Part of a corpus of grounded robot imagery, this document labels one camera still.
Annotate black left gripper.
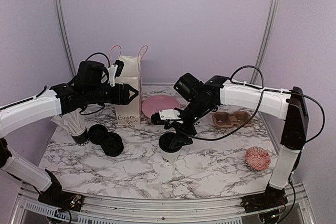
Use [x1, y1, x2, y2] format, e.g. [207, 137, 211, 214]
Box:
[85, 83, 139, 104]

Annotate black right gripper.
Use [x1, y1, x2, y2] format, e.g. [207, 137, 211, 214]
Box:
[164, 98, 212, 149]

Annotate black cup lid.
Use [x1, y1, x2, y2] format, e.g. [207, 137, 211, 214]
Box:
[159, 132, 172, 149]

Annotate white paper coffee cup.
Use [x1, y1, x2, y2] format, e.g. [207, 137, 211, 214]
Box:
[161, 148, 181, 163]

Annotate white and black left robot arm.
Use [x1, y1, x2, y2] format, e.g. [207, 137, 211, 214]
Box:
[1, 60, 139, 206]

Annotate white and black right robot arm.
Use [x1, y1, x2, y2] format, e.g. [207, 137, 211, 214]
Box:
[159, 73, 309, 207]

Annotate pink plate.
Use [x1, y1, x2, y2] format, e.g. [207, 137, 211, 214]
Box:
[141, 94, 180, 119]

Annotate brown cardboard cup carrier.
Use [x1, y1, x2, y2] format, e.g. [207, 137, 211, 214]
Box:
[212, 111, 251, 129]

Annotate rear stack of black lids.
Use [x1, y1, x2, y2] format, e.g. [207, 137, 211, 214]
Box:
[88, 124, 108, 145]

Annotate stack of black lids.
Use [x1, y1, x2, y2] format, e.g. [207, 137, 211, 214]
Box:
[100, 132, 124, 157]
[88, 124, 108, 145]

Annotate front stack of black lids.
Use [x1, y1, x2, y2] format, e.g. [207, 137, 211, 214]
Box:
[100, 132, 124, 157]

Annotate black cup holding straws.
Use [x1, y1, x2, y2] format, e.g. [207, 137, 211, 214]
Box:
[71, 128, 90, 146]

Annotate white paper bag pink handles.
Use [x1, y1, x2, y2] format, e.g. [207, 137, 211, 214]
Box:
[108, 45, 148, 125]

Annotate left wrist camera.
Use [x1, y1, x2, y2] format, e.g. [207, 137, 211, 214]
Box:
[108, 60, 124, 87]

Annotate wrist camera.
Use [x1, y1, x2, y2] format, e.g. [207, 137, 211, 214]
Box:
[108, 60, 124, 87]
[151, 109, 183, 125]

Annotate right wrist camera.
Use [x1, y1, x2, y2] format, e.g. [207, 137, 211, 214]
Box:
[151, 109, 183, 125]

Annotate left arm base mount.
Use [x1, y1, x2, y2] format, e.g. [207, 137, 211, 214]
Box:
[38, 169, 84, 211]

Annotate front aluminium rail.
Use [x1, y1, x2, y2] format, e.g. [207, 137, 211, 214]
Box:
[9, 183, 316, 223]

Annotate left aluminium frame post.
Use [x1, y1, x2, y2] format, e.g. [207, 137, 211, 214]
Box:
[54, 0, 77, 78]

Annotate aluminium frame post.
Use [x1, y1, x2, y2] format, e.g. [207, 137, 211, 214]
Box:
[255, 0, 280, 70]
[54, 0, 77, 78]

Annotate right aluminium frame post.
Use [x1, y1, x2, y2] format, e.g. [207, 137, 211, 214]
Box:
[255, 0, 280, 70]

